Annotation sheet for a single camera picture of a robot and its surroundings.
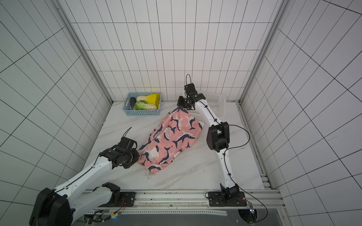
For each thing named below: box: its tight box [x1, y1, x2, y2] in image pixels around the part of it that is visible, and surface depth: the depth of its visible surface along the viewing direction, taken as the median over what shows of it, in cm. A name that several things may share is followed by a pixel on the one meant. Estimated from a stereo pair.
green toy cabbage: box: [133, 99, 157, 110], surface depth 109 cm
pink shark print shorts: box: [138, 106, 205, 175], surface depth 92 cm
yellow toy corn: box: [146, 93, 161, 110], surface depth 113 cm
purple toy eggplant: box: [130, 96, 137, 110], surface depth 119 cm
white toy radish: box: [136, 95, 149, 102], surface depth 118 cm
